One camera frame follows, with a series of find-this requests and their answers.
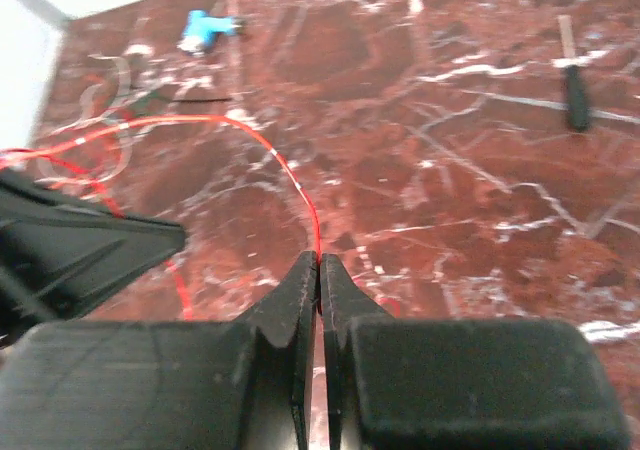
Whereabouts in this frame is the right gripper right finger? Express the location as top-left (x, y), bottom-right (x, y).
top-left (319, 254), bottom-right (631, 449)

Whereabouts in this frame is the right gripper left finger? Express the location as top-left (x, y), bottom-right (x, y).
top-left (1, 251), bottom-right (318, 449)

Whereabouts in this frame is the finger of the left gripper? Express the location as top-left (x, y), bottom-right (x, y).
top-left (1, 169), bottom-right (186, 340)

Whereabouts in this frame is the red wire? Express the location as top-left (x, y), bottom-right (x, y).
top-left (0, 113), bottom-right (401, 321)

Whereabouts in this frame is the blue connector plug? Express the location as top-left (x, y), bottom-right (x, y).
top-left (177, 10), bottom-right (245, 56)

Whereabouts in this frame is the red shaft black screwdriver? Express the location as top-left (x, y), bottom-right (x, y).
top-left (557, 15), bottom-right (591, 132)

